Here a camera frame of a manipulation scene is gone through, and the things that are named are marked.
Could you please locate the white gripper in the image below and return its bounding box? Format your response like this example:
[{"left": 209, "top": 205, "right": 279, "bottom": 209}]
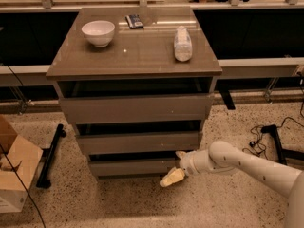
[{"left": 160, "top": 150, "right": 209, "bottom": 187}]

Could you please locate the grey bottom drawer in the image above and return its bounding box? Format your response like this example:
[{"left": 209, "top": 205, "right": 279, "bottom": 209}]
[{"left": 88, "top": 158, "right": 180, "bottom": 178}]

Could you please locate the grey drawer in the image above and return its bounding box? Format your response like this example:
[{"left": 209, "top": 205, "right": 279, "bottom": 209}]
[
  {"left": 60, "top": 94, "right": 213, "bottom": 124},
  {"left": 88, "top": 158, "right": 180, "bottom": 178},
  {"left": 77, "top": 131, "right": 202, "bottom": 155}
]

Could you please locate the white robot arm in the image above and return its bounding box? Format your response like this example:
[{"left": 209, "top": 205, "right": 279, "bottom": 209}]
[{"left": 160, "top": 141, "right": 304, "bottom": 228}]

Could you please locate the grey middle drawer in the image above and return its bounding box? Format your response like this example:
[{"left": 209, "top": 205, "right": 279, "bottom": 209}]
[{"left": 77, "top": 131, "right": 202, "bottom": 155}]

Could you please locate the grey top drawer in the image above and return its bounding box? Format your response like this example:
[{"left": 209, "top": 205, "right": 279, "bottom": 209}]
[{"left": 60, "top": 94, "right": 213, "bottom": 124}]

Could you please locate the grey drawer cabinet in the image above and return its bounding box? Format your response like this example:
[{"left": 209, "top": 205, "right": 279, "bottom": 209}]
[{"left": 47, "top": 7, "right": 222, "bottom": 163}]

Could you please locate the open cardboard box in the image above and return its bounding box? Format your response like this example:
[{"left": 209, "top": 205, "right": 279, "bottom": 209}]
[{"left": 0, "top": 116, "right": 43, "bottom": 213}]

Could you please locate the black right floor stand bar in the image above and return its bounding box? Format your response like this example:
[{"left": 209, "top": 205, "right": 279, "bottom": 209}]
[{"left": 261, "top": 124, "right": 304, "bottom": 165}]

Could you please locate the black floor stand bar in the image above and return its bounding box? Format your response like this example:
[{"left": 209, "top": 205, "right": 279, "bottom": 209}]
[
  {"left": 261, "top": 124, "right": 304, "bottom": 165},
  {"left": 36, "top": 123, "right": 67, "bottom": 189}
]

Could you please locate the clear plastic water bottle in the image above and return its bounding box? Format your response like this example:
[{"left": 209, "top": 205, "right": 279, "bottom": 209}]
[{"left": 174, "top": 26, "right": 192, "bottom": 62}]

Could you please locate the black left floor stand bar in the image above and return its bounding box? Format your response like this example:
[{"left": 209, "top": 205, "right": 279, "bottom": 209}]
[{"left": 36, "top": 123, "right": 67, "bottom": 189}]

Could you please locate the small dark blue packet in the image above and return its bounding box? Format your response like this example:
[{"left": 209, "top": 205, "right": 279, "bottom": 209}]
[{"left": 125, "top": 14, "right": 143, "bottom": 29}]

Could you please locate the white ceramic bowl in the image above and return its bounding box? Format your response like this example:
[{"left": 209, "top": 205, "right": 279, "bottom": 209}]
[{"left": 82, "top": 20, "right": 115, "bottom": 48}]

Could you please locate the tangled black floor cable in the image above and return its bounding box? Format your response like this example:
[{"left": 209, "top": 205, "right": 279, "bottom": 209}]
[{"left": 241, "top": 116, "right": 304, "bottom": 169}]

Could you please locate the black bracket behind cabinet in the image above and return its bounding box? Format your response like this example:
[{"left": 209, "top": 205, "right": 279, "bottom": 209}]
[{"left": 220, "top": 90, "right": 236, "bottom": 110}]

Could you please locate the black cable over box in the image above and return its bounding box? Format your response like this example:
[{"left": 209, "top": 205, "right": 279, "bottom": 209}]
[{"left": 0, "top": 144, "right": 48, "bottom": 228}]

